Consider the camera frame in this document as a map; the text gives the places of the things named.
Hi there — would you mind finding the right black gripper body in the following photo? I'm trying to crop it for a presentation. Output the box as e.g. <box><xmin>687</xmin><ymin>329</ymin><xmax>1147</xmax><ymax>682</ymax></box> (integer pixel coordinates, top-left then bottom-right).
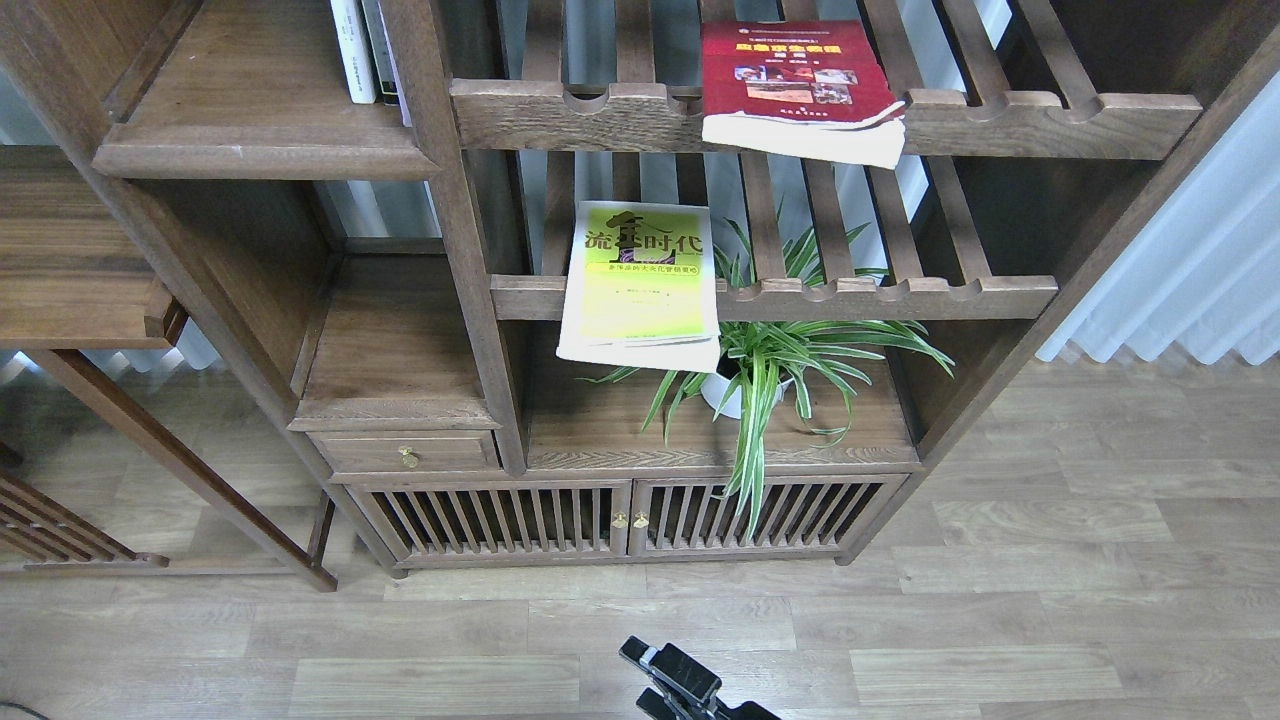
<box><xmin>690</xmin><ymin>698</ymin><xmax>780</xmax><ymax>720</ymax></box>

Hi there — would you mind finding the green spider plant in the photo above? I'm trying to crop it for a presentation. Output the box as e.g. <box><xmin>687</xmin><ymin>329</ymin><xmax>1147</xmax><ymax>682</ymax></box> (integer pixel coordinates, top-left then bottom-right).
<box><xmin>608</xmin><ymin>240</ymin><xmax>954</xmax><ymax>530</ymax></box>

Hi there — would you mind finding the yellow green cover book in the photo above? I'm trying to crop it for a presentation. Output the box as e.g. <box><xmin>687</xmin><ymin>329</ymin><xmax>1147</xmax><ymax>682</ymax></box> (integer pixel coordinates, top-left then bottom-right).
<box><xmin>556</xmin><ymin>201</ymin><xmax>721</xmax><ymax>372</ymax></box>

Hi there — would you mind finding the dark wooden bookshelf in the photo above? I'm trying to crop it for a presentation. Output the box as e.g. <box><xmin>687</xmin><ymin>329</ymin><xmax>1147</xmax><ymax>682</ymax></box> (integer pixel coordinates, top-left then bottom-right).
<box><xmin>3</xmin><ymin>1</ymin><xmax>1277</xmax><ymax>571</ymax></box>

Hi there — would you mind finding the red cover book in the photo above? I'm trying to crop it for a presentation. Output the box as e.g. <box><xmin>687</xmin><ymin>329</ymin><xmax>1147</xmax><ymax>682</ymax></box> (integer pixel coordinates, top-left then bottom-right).
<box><xmin>701</xmin><ymin>20</ymin><xmax>906</xmax><ymax>170</ymax></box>

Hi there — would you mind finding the pale purple upright book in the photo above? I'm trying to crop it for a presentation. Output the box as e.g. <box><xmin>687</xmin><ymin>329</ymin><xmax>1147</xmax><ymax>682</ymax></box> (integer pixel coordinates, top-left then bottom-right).
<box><xmin>379</xmin><ymin>9</ymin><xmax>413</xmax><ymax>128</ymax></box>

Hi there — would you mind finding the white curtain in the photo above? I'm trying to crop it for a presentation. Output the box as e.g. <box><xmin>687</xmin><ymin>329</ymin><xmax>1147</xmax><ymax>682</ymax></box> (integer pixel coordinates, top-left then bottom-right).
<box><xmin>1037</xmin><ymin>79</ymin><xmax>1279</xmax><ymax>365</ymax></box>

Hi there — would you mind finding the dark upright book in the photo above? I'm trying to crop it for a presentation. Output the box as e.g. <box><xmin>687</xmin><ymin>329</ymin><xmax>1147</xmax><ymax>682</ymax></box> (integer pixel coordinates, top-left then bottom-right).
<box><xmin>361</xmin><ymin>0</ymin><xmax>398</xmax><ymax>106</ymax></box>

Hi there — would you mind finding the white upright book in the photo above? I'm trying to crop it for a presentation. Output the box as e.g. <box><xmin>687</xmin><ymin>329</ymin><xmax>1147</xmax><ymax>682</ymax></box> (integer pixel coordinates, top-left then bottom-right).
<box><xmin>329</xmin><ymin>0</ymin><xmax>380</xmax><ymax>104</ymax></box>

